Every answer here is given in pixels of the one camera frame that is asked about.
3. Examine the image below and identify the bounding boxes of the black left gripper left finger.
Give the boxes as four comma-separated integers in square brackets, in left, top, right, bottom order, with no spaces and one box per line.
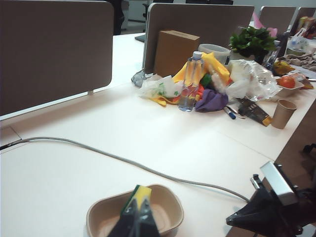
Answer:
[111,197,139,237]

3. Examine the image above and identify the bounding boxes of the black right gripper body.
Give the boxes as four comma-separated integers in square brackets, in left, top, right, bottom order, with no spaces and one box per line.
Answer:
[226,187,316,237]

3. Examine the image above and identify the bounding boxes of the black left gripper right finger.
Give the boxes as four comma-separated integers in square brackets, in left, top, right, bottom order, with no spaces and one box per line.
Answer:
[138,197,161,237]

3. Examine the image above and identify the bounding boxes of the yellow green cleaning sponge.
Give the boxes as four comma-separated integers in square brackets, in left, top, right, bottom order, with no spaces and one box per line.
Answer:
[120,184,153,217]

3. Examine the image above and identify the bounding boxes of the beige paper lunch box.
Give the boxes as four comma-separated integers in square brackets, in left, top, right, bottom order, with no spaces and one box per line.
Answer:
[85,184,185,237]

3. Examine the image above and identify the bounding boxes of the brown cardboard box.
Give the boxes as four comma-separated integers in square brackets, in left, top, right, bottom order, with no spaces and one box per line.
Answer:
[154,30,200,77]

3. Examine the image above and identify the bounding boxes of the colourful snack box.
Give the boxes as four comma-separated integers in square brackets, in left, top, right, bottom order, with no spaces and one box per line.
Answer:
[297,16,316,39]

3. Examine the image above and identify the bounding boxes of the brown paper cup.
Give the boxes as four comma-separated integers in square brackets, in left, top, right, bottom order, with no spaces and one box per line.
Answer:
[271,99,297,130]

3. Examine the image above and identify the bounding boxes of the blue marker pen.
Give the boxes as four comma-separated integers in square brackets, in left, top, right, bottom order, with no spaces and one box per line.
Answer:
[223,106,237,120]

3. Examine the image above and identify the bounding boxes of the purple cloth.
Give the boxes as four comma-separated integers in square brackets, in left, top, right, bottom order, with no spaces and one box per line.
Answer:
[195,88,229,112]

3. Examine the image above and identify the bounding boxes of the beige pulp tray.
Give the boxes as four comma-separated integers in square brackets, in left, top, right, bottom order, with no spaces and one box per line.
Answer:
[276,76,306,97]

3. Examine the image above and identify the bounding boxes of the red tomato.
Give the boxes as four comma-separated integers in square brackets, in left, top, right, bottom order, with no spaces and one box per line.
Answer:
[280,76,297,88]

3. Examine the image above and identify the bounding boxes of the clear crinkled plastic bag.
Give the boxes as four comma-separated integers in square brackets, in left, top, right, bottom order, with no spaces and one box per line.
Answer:
[226,59,282,102]

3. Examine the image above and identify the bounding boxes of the white printed plastic bag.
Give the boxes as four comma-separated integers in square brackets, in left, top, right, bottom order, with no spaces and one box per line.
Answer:
[139,75,185,99]

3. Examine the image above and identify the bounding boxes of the green toy pepper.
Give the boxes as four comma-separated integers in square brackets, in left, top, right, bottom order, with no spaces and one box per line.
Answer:
[199,74,212,87]

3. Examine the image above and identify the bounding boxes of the yellow toy fruit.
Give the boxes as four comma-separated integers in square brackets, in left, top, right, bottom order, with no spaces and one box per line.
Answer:
[273,61,296,76]

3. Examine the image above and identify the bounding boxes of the yellow cloth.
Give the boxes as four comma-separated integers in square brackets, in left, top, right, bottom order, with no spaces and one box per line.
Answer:
[171,51,230,84]

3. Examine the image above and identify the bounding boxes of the clear plastic water bottle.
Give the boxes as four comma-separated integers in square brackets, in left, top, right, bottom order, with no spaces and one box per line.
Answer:
[178,51,203,112]

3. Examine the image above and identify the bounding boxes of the white plastic bucket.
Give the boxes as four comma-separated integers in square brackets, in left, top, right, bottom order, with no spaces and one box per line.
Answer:
[198,43,230,65]

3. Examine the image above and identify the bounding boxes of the green potted plant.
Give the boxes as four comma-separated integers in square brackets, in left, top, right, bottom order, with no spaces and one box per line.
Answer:
[229,26,277,59]

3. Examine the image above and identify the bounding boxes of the brown fabric desk divider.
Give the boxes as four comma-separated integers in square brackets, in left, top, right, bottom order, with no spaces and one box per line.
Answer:
[291,6,316,35]
[259,6,297,28]
[142,2,255,75]
[0,0,115,117]

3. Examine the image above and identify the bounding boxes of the pink paper sheet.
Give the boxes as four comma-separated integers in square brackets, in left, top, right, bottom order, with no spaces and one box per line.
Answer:
[251,12,278,35]

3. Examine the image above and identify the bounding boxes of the silver aluminium bracket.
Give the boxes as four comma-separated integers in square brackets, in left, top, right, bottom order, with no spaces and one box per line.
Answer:
[259,161,300,206]

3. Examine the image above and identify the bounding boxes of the grey cable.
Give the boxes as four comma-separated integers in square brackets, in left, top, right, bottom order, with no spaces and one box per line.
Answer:
[0,137,250,203]

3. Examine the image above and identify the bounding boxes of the black tool yellow handle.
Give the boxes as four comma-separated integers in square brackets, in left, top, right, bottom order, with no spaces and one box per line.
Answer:
[237,97,274,127]

